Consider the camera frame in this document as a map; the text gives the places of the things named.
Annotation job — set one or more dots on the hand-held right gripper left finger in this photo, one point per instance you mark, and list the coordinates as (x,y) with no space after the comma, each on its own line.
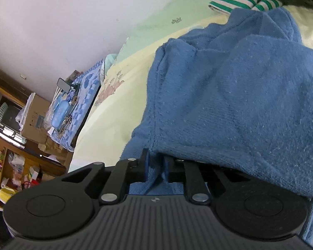
(146,165)

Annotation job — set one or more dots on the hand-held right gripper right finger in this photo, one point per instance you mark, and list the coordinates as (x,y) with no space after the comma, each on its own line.
(167,169)

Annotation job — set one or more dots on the blue knitted sweater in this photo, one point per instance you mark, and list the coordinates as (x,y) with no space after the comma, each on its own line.
(224,96)

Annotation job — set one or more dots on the bunch of keys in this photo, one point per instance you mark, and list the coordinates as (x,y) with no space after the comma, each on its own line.
(67,122)

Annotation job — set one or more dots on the blue patterned cloth side table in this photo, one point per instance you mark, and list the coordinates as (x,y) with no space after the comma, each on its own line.
(82,101)

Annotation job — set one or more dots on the blue glasses case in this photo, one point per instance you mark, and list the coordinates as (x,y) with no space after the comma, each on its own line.
(59,114)

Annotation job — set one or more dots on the light green pillow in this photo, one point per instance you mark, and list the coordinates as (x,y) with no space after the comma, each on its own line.
(109,63)

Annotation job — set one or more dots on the wooden cabinet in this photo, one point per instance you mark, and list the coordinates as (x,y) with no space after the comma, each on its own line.
(36,158)

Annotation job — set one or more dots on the small standing mirror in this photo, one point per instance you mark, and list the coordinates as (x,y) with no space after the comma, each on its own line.
(63,84)

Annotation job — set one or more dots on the cardboard box with blue label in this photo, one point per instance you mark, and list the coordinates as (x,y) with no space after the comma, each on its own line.
(37,112)

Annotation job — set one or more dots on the assorted packets on shelf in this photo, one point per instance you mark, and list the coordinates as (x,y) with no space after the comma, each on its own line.
(14,172)

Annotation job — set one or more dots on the white plastic bag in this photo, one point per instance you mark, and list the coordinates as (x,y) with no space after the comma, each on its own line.
(24,109)

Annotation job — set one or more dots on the dark television screen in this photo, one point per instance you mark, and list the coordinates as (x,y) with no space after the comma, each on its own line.
(11,118)

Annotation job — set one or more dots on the green plastic fan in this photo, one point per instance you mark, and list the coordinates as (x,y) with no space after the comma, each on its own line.
(1,112)

